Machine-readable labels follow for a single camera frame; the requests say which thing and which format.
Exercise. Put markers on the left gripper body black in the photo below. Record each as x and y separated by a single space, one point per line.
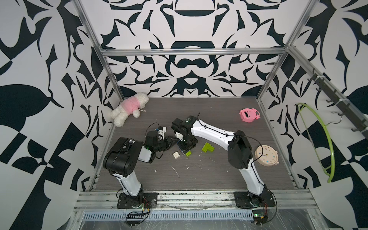
162 145

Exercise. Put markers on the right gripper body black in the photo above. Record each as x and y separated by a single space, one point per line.
187 142

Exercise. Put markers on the green L-shaped lego brick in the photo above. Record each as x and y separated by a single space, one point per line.
208 147

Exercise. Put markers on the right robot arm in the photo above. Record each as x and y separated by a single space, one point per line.
236 144

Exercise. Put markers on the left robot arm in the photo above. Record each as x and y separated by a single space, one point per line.
122 159

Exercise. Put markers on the white lego brick left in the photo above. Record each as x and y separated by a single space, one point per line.
176 155

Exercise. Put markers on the white plush toy pink shirt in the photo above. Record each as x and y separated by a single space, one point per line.
129 106

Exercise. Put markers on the pink alarm clock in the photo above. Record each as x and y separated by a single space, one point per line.
249 115

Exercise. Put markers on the beige round clock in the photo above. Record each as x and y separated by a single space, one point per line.
266 156

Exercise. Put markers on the green hoop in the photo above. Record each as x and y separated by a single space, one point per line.
319 137

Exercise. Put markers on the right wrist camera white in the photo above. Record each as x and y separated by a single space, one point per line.
179 136

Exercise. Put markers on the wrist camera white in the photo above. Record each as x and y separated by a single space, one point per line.
161 132
179 136

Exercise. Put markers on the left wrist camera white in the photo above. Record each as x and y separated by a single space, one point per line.
161 132

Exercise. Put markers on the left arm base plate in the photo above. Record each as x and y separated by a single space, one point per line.
144 200

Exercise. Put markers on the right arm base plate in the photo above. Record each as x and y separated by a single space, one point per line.
246 200

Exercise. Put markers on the aluminium front rail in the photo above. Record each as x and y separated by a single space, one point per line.
211 199

